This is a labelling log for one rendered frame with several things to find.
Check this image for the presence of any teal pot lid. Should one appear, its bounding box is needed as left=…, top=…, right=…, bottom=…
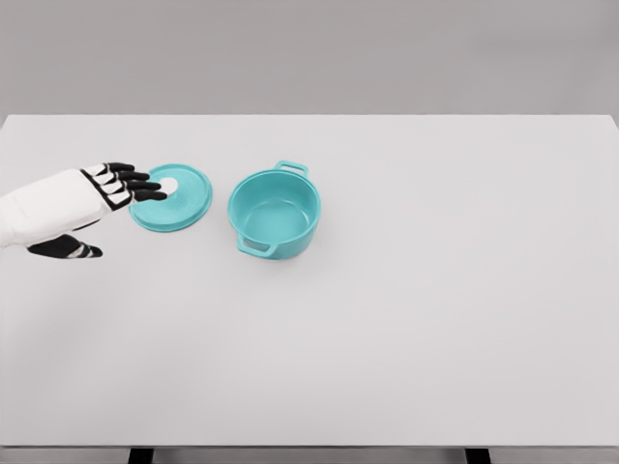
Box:
left=129, top=162, right=214, bottom=235

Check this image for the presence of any teal pot with handles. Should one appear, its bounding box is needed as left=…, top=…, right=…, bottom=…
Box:
left=227, top=159, right=321, bottom=259

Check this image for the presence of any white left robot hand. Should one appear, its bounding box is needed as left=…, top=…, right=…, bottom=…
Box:
left=13, top=161, right=168, bottom=260

